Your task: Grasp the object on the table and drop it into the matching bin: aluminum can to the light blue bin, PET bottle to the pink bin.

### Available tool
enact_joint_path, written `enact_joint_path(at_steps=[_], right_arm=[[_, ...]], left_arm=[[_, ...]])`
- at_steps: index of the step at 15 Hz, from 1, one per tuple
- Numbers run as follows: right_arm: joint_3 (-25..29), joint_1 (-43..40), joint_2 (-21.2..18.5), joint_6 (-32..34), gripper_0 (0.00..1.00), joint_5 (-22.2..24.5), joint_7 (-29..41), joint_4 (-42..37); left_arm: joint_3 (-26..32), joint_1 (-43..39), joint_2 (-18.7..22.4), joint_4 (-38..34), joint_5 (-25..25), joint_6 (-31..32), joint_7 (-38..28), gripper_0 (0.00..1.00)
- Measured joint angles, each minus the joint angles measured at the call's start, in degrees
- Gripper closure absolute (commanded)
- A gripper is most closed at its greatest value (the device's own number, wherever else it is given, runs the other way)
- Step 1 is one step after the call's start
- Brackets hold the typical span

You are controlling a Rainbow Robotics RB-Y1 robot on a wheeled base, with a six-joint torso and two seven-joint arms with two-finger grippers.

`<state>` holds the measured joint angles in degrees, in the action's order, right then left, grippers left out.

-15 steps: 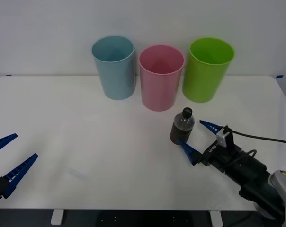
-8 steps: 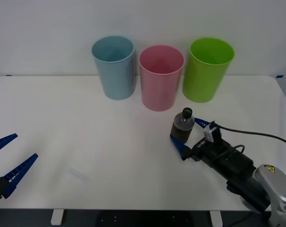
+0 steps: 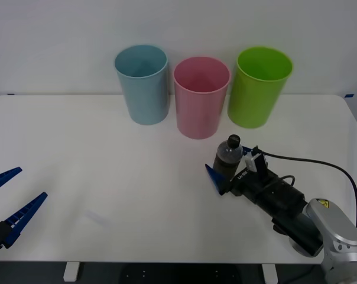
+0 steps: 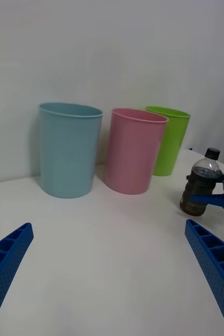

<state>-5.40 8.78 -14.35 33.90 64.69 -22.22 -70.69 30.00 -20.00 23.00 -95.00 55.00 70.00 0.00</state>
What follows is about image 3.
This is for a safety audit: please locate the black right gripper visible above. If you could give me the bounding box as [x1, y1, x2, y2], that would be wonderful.
[205, 144, 309, 219]

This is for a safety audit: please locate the dark plastic bottle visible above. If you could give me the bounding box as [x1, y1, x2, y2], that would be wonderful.
[212, 134, 245, 180]

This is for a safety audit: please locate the pink plastic bin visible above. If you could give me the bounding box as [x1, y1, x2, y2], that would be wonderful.
[173, 56, 232, 140]

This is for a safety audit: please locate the green plastic bin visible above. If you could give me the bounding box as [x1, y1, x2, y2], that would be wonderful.
[227, 46, 294, 130]

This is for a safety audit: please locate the white table leg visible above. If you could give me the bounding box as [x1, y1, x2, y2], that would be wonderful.
[261, 263, 278, 284]
[63, 262, 80, 282]

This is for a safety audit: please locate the pale blue plastic bin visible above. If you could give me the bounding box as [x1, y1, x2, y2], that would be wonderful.
[113, 44, 169, 126]

